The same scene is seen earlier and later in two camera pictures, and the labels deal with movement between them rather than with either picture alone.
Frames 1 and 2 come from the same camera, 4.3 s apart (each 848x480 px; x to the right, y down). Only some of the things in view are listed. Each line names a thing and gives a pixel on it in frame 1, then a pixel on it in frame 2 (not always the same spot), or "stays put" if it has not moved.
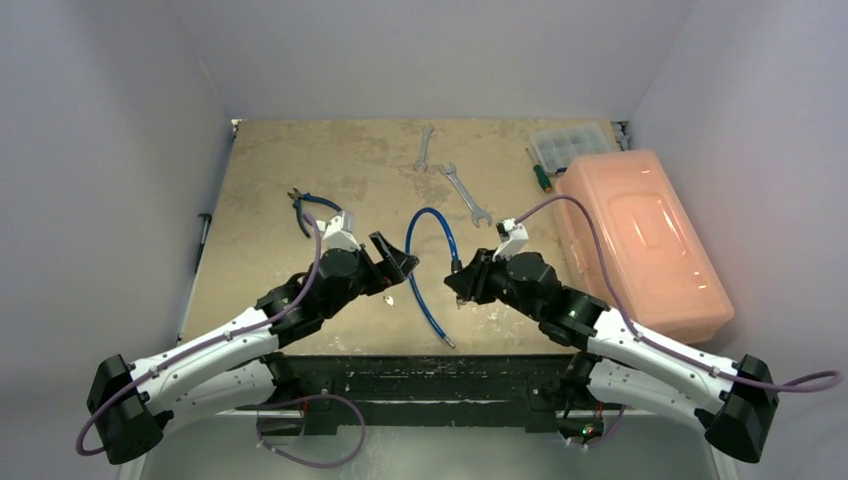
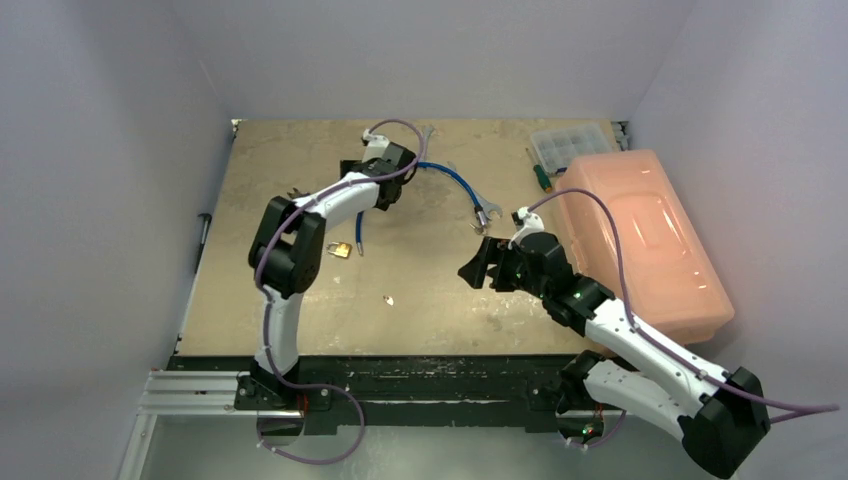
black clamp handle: (207, 217) stays put
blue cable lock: (411, 219) -> (483, 219)
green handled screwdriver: (542, 179) stays put
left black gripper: (381, 277) -> (347, 165)
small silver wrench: (421, 161) stays put
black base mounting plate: (328, 391) stays put
